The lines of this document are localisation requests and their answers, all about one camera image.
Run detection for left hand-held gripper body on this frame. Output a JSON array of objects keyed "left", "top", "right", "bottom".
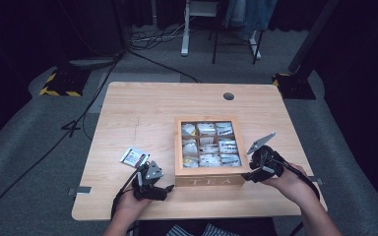
[{"left": 132, "top": 159, "right": 165, "bottom": 202}]

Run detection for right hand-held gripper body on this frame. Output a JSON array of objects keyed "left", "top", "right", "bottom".
[{"left": 246, "top": 132, "right": 285, "bottom": 182}]

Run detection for white red tea packet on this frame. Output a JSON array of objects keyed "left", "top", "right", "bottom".
[{"left": 119, "top": 147, "right": 151, "bottom": 169}]

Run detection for wooden tea box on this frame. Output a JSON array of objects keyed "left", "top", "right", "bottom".
[{"left": 173, "top": 117, "right": 251, "bottom": 188}]

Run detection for person's left hand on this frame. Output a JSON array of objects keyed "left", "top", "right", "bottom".
[{"left": 115, "top": 188, "right": 154, "bottom": 220}]

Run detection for person's right hand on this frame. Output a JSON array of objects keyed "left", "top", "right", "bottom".
[{"left": 261, "top": 162, "right": 310, "bottom": 207}]

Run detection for group of white tea bags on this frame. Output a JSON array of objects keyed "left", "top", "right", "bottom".
[{"left": 180, "top": 121, "right": 242, "bottom": 169}]

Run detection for grey tape strip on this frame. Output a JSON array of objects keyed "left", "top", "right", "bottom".
[
  {"left": 308, "top": 176, "right": 325, "bottom": 187},
  {"left": 67, "top": 185, "right": 93, "bottom": 197}
]

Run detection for person's striped clothing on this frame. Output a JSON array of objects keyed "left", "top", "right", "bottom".
[{"left": 165, "top": 222, "right": 241, "bottom": 236}]

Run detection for yellow-black striped stand base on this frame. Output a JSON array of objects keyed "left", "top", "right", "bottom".
[
  {"left": 271, "top": 72, "right": 317, "bottom": 100},
  {"left": 38, "top": 66, "right": 93, "bottom": 98}
]

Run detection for black slanted stand pole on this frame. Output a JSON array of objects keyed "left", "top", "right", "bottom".
[{"left": 287, "top": 0, "right": 343, "bottom": 74}]

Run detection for hanging blue clothes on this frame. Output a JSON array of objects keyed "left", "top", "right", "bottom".
[{"left": 223, "top": 0, "right": 279, "bottom": 41}]

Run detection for white desk leg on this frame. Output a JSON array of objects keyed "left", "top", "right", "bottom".
[{"left": 180, "top": 0, "right": 192, "bottom": 58}]

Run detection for left hand-held gripper black cable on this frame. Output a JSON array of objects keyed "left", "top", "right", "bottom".
[{"left": 110, "top": 167, "right": 140, "bottom": 220}]

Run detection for hand-held gripper black cable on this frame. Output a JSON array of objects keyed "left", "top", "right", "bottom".
[
  {"left": 110, "top": 167, "right": 140, "bottom": 220},
  {"left": 270, "top": 156, "right": 321, "bottom": 236}
]

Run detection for right hand-held gripper black cable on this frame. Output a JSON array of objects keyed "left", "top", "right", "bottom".
[{"left": 270, "top": 156, "right": 321, "bottom": 236}]

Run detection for long black floor cable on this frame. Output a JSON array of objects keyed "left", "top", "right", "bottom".
[{"left": 0, "top": 52, "right": 124, "bottom": 230}]

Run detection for black metal chair frame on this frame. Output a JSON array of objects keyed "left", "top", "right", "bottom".
[{"left": 212, "top": 28, "right": 264, "bottom": 66}]

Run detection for bundle of floor cables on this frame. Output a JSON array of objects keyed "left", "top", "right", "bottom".
[{"left": 128, "top": 22, "right": 185, "bottom": 51}]

